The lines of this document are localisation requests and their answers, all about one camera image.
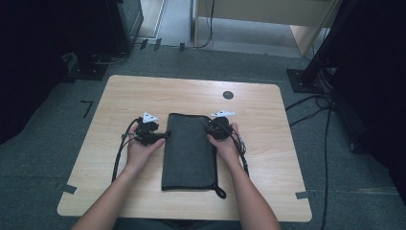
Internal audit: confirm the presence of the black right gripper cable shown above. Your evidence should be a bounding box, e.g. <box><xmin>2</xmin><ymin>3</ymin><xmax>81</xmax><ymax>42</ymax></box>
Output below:
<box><xmin>228</xmin><ymin>125</ymin><xmax>251</xmax><ymax>177</ymax></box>

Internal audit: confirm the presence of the black stand base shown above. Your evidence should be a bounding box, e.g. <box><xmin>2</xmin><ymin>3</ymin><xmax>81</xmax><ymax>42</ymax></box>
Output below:
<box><xmin>61</xmin><ymin>52</ymin><xmax>110</xmax><ymax>82</ymax></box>

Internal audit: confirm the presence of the dark grey cloth with loop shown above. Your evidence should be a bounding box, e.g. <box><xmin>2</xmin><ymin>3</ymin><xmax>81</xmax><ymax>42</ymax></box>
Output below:
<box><xmin>160</xmin><ymin>112</ymin><xmax>228</xmax><ymax>200</ymax></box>

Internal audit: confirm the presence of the long black floor cable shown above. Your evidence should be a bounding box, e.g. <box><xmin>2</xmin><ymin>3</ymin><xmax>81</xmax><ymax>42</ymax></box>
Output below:
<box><xmin>320</xmin><ymin>106</ymin><xmax>334</xmax><ymax>230</ymax></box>

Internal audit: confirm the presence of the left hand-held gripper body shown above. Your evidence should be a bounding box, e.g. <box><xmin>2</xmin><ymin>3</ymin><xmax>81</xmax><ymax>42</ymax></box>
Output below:
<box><xmin>123</xmin><ymin>111</ymin><xmax>161</xmax><ymax>148</ymax></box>

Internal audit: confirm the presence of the black metal stand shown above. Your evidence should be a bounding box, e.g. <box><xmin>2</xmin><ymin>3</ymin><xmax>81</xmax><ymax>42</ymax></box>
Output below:
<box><xmin>285</xmin><ymin>0</ymin><xmax>355</xmax><ymax>95</ymax></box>

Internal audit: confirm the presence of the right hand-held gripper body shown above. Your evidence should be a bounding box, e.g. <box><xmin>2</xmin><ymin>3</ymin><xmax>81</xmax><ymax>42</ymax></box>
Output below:
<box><xmin>206</xmin><ymin>109</ymin><xmax>237</xmax><ymax>142</ymax></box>

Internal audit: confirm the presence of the black angled floor tape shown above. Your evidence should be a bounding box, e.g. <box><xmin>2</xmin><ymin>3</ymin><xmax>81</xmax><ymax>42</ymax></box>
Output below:
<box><xmin>79</xmin><ymin>100</ymin><xmax>95</xmax><ymax>120</ymax></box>

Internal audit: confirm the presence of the person's lap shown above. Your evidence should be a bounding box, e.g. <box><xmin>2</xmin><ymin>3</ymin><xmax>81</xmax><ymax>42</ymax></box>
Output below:
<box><xmin>113</xmin><ymin>218</ymin><xmax>244</xmax><ymax>230</ymax></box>

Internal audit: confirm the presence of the person's right hand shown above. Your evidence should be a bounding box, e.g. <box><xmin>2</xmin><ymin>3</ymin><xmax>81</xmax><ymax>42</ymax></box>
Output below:
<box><xmin>206</xmin><ymin>122</ymin><xmax>244</xmax><ymax>169</ymax></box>

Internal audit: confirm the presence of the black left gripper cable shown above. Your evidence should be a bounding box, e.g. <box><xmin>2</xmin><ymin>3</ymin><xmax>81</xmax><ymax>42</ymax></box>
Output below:
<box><xmin>110</xmin><ymin>117</ymin><xmax>142</xmax><ymax>184</ymax></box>

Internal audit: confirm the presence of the light wooden desk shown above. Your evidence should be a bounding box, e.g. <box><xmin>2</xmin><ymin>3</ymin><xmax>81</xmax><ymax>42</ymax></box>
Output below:
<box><xmin>192</xmin><ymin>0</ymin><xmax>340</xmax><ymax>58</ymax></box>

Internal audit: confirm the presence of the dark cabinet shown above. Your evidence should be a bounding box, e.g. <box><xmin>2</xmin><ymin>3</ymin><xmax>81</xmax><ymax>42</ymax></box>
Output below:
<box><xmin>106</xmin><ymin>0</ymin><xmax>145</xmax><ymax>56</ymax></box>

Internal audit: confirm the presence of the black hanging cable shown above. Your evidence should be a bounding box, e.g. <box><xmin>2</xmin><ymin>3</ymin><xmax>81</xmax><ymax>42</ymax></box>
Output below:
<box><xmin>191</xmin><ymin>0</ymin><xmax>215</xmax><ymax>50</ymax></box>

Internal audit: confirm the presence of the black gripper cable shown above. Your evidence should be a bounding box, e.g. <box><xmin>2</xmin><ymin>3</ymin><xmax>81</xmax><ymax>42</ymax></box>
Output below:
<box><xmin>228</xmin><ymin>125</ymin><xmax>251</xmax><ymax>177</ymax></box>
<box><xmin>110</xmin><ymin>117</ymin><xmax>142</xmax><ymax>184</ymax></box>

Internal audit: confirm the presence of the person's left hand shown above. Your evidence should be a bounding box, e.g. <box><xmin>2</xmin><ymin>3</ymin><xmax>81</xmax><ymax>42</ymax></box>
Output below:
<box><xmin>124</xmin><ymin>122</ymin><xmax>167</xmax><ymax>175</ymax></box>

